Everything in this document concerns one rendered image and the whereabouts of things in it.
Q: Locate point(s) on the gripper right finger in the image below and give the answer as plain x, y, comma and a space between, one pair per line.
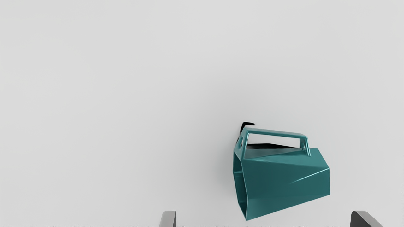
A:
363, 220

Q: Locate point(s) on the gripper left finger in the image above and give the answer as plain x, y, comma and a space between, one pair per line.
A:
168, 219

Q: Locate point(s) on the teal faceted mug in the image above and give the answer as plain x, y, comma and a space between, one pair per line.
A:
277, 183

